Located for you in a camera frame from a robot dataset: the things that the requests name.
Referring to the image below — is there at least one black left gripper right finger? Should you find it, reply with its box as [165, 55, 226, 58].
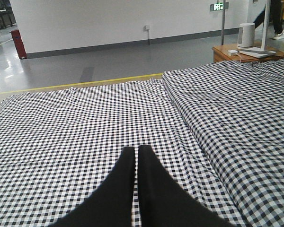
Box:
[138, 145, 232, 227]

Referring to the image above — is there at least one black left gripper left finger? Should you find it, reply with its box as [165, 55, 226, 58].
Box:
[51, 147, 135, 227]

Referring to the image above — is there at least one black white checkered bed sheet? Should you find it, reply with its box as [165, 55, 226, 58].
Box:
[0, 79, 232, 227]

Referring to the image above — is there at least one white desk lamp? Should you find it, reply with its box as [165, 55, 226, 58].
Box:
[238, 0, 276, 59]

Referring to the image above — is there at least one black white checkered duvet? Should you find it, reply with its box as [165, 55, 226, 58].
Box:
[162, 59, 284, 227]

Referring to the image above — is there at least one wooden nightstand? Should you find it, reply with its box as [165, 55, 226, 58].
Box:
[212, 44, 284, 63]

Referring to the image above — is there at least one white charger adapter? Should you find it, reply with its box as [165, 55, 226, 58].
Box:
[227, 50, 238, 56]

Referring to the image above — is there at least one white cylindrical heater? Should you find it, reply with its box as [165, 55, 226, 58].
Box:
[237, 23, 255, 49]

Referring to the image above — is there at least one red fire cabinet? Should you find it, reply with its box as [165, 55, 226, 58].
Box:
[10, 29, 27, 60]

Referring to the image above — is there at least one green exit sign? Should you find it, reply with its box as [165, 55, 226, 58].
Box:
[210, 2, 229, 12]

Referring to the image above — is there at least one grey metal pole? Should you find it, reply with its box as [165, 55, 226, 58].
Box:
[221, 0, 226, 45]

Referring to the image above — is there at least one walking person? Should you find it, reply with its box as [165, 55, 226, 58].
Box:
[253, 0, 284, 40]

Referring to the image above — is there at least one white wall socket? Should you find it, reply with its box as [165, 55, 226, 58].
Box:
[144, 25, 150, 31]

